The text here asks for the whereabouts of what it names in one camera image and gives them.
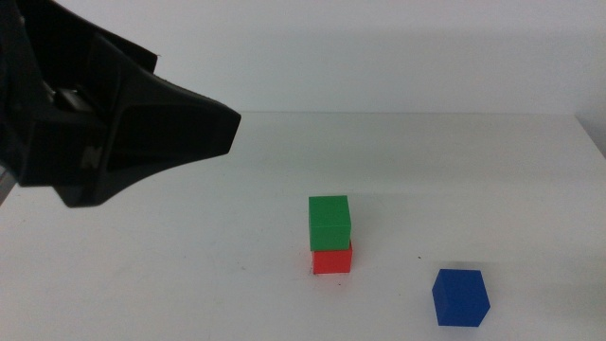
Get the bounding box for green cube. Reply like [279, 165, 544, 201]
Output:
[308, 195, 352, 252]

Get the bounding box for red cube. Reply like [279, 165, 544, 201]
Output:
[312, 240, 354, 276]

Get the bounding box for blue cube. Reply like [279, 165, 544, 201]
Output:
[431, 268, 491, 328]

